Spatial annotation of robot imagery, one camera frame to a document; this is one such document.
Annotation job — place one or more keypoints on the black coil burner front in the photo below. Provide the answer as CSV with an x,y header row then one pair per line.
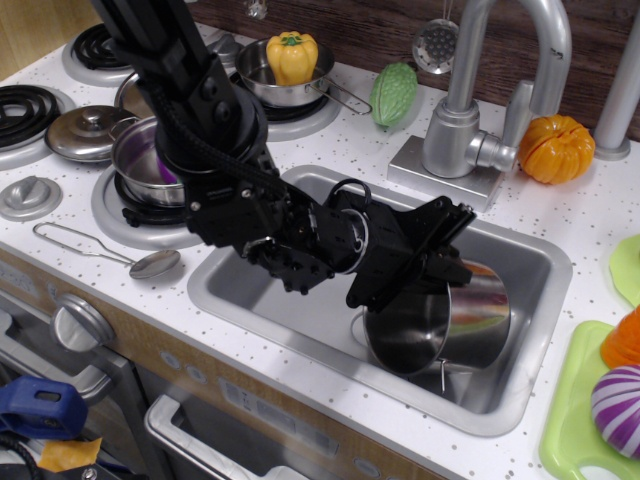
x,y
107,209

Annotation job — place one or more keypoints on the grey vertical post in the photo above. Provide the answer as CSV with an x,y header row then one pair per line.
x,y
610,133

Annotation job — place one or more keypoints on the orange toy pumpkin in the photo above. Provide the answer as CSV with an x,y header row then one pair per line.
x,y
556,149

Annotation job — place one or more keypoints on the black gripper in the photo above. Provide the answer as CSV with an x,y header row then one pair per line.
x,y
410,250

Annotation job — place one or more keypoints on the steel pot lid front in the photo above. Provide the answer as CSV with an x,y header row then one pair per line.
x,y
87,134

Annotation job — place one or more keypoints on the purple toy eggplant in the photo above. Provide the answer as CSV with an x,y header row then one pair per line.
x,y
167,176

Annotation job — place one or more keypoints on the orange cloth scrap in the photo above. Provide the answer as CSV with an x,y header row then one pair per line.
x,y
62,455

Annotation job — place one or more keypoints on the grey stove knob front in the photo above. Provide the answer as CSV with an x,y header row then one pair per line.
x,y
30,198

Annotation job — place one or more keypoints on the green toy bitter gourd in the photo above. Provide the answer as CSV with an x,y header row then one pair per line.
x,y
393,93

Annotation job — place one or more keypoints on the grey oven dial knob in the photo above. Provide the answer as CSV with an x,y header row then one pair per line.
x,y
77,326

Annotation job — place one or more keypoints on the purple white striped toy onion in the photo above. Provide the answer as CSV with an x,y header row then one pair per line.
x,y
615,409

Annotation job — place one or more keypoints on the metal wire-handled spoon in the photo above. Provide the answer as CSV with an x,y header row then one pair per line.
x,y
152,265

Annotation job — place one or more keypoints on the black coil burner far left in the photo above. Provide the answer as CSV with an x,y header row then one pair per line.
x,y
27,111

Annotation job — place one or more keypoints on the light green plastic tray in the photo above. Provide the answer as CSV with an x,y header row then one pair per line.
x,y
571,441

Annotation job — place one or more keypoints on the black coil burner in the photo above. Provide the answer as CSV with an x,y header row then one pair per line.
x,y
89,59
294,112
107,209
27,111

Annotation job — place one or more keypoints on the grey stove knob rear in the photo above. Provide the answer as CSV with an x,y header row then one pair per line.
x,y
226,48

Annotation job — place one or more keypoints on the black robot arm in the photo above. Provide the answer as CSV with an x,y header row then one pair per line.
x,y
212,134

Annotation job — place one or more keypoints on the steel pot lid rear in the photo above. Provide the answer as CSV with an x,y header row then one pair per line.
x,y
129,97

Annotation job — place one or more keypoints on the steel pot lid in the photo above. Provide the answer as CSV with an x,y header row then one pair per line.
x,y
129,97
87,134

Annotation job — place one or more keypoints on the blue clamp tool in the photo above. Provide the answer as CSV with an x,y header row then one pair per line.
x,y
38,408

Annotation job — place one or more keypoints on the silver oven door handle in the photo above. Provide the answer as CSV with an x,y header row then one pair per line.
x,y
159,424

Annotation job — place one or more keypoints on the yellow toy bell pepper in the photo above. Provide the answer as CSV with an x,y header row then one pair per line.
x,y
292,57

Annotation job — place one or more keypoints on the black coil burner rear right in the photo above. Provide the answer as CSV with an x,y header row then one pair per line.
x,y
294,112

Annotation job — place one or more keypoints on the orange plastic cup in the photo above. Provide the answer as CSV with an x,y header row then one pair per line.
x,y
621,346

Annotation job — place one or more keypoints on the steel pot with eggplant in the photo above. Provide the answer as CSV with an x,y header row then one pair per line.
x,y
133,156

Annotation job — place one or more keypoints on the silver toy sink basin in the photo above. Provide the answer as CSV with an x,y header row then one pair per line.
x,y
321,326

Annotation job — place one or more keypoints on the black coil burner rear left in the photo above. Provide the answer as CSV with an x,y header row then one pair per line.
x,y
89,59

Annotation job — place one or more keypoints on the grey stove knob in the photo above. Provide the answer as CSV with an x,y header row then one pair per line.
x,y
30,198
226,48

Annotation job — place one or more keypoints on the light green plate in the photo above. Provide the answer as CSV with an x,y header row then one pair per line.
x,y
624,269

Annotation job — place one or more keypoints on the tall stainless steel pot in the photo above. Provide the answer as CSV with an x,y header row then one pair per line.
x,y
454,329

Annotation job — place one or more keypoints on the hanging metal strainer ladle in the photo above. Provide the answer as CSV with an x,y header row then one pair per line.
x,y
434,45

